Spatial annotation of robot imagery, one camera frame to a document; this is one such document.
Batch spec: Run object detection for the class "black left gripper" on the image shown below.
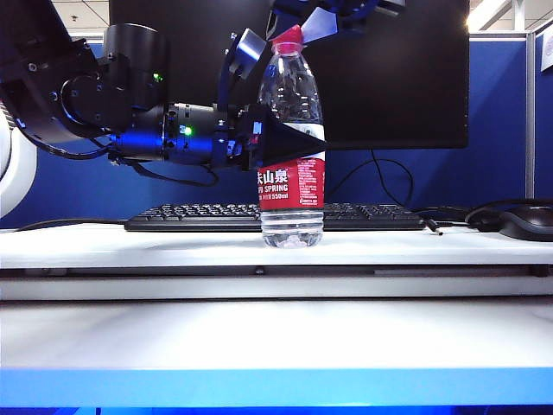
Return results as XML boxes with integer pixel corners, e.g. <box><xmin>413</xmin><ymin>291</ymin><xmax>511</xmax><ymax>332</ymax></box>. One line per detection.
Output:
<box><xmin>210</xmin><ymin>105</ymin><xmax>327</xmax><ymax>172</ymax></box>

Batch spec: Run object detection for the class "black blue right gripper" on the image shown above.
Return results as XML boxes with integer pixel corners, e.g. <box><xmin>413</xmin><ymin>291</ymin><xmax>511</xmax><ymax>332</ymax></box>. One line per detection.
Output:
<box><xmin>267</xmin><ymin>0</ymin><xmax>408</xmax><ymax>45</ymax></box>

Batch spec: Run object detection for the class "red plastic bottle cap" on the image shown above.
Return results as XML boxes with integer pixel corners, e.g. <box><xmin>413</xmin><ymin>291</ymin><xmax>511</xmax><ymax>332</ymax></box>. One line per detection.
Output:
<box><xmin>270</xmin><ymin>24</ymin><xmax>303</xmax><ymax>47</ymax></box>

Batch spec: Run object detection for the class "clear plastic water bottle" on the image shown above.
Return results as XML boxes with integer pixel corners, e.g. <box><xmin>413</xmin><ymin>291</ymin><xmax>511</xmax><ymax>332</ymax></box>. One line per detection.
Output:
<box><xmin>257</xmin><ymin>41</ymin><xmax>326</xmax><ymax>250</ymax></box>

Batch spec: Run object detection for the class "black computer keyboard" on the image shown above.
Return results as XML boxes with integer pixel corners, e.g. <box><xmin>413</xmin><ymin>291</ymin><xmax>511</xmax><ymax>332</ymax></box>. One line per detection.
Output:
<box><xmin>124</xmin><ymin>203</ymin><xmax>427</xmax><ymax>233</ymax></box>

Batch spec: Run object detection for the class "black computer monitor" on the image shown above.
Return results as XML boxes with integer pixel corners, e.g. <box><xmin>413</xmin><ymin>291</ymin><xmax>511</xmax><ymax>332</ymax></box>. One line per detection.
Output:
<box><xmin>109</xmin><ymin>0</ymin><xmax>471</xmax><ymax>150</ymax></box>

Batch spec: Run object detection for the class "ceiling light panel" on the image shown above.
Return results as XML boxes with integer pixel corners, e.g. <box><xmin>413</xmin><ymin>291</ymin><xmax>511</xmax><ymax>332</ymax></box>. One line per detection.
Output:
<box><xmin>466</xmin><ymin>0</ymin><xmax>513</xmax><ymax>31</ymax></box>

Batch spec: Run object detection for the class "white paper sheet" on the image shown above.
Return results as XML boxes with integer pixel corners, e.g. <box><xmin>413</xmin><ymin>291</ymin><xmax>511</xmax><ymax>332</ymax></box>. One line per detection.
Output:
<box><xmin>539</xmin><ymin>33</ymin><xmax>553</xmax><ymax>73</ymax></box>

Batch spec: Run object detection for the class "black computer mouse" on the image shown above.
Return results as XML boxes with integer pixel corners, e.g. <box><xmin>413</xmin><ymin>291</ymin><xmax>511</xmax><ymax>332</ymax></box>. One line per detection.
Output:
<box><xmin>496</xmin><ymin>205</ymin><xmax>553</xmax><ymax>243</ymax></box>

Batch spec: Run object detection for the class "blue cubicle side partition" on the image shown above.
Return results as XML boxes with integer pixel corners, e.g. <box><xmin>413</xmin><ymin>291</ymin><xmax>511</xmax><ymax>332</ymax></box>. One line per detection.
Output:
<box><xmin>534</xmin><ymin>32</ymin><xmax>553</xmax><ymax>201</ymax></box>

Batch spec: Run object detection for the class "white desk fan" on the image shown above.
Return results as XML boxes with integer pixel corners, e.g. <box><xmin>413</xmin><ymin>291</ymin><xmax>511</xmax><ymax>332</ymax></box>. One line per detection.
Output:
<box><xmin>0</xmin><ymin>101</ymin><xmax>38</xmax><ymax>220</ymax></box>

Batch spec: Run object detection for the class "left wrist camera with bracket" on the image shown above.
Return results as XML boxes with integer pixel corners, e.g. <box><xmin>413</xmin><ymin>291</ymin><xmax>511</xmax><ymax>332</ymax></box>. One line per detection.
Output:
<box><xmin>217</xmin><ymin>28</ymin><xmax>267</xmax><ymax>114</ymax></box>

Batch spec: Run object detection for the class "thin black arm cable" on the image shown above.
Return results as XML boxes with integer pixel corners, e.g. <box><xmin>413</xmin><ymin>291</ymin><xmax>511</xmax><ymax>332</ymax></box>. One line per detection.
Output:
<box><xmin>110</xmin><ymin>157</ymin><xmax>219</xmax><ymax>188</ymax></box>

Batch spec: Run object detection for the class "black monitor cable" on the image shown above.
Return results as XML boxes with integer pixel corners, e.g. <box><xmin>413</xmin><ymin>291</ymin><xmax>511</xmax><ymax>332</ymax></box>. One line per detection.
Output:
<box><xmin>330</xmin><ymin>149</ymin><xmax>415</xmax><ymax>208</ymax></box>

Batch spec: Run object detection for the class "blue cubicle partition, grey frame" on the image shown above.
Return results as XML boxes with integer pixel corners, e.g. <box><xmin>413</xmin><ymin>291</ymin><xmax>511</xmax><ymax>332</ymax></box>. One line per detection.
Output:
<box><xmin>0</xmin><ymin>32</ymin><xmax>537</xmax><ymax>230</ymax></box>

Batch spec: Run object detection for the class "black keyboard cable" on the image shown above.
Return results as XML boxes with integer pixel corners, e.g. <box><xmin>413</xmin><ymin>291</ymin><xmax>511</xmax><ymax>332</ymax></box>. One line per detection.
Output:
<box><xmin>15</xmin><ymin>218</ymin><xmax>129</xmax><ymax>233</ymax></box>

